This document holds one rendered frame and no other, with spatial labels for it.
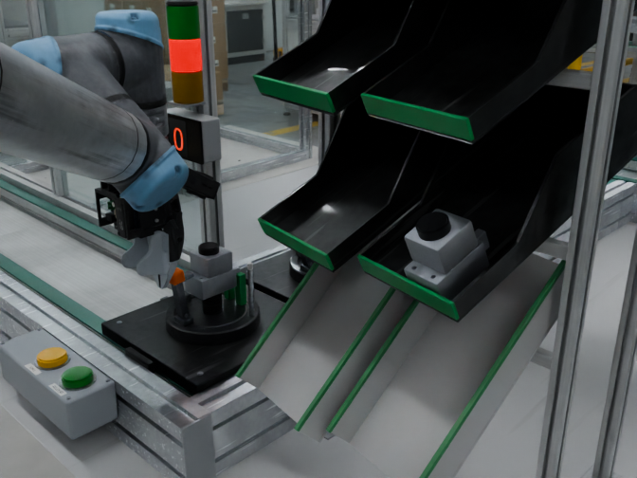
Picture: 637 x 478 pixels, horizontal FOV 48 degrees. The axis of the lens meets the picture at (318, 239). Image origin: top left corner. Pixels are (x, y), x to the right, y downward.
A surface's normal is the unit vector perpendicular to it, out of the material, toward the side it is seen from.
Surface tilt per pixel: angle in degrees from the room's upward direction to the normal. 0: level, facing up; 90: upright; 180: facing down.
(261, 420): 90
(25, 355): 0
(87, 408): 90
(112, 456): 0
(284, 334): 90
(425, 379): 45
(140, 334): 0
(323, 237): 25
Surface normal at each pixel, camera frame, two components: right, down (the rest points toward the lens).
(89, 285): 0.00, -0.93
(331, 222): -0.34, -0.75
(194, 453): 0.72, 0.26
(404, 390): -0.58, -0.50
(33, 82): 0.96, -0.24
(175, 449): -0.70, 0.27
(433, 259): -0.73, 0.59
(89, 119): 0.99, 0.02
